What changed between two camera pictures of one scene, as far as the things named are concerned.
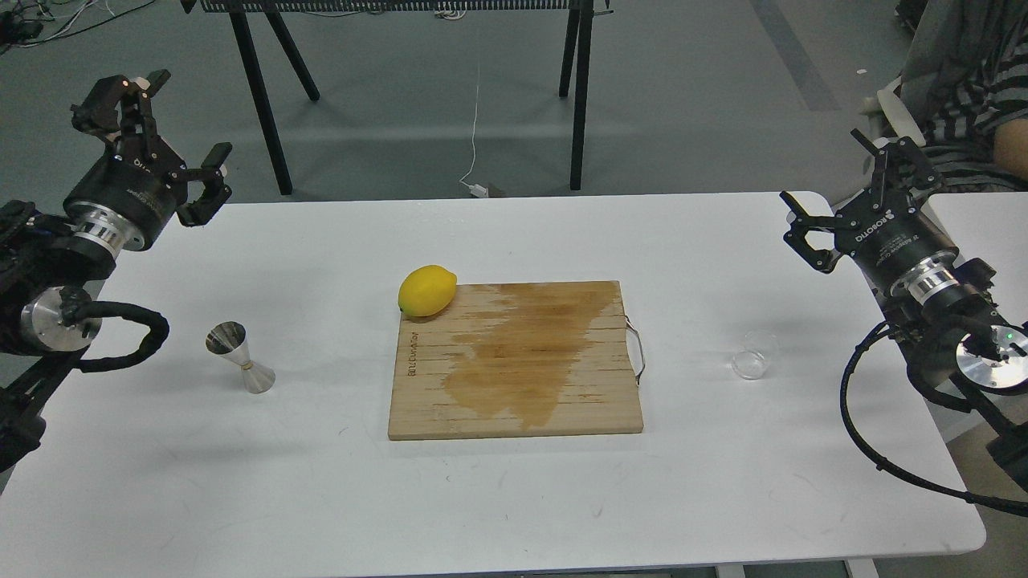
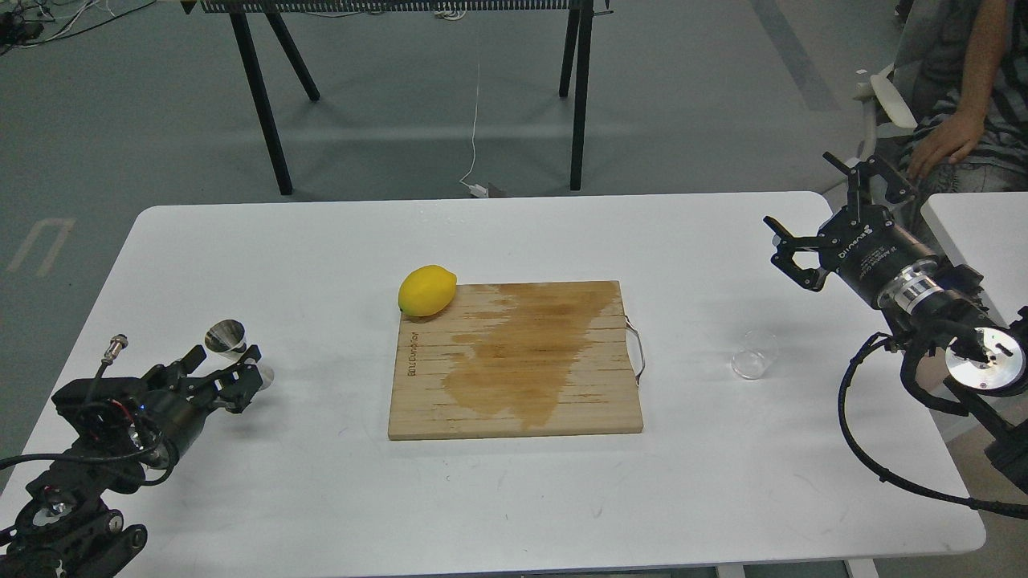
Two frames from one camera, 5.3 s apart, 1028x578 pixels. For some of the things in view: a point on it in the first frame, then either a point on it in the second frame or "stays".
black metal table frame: (254, 18) stays
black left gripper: (140, 177) → (168, 410)
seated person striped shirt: (965, 90) stays
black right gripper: (882, 232) → (867, 247)
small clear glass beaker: (752, 359) stays
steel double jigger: (229, 340) stays
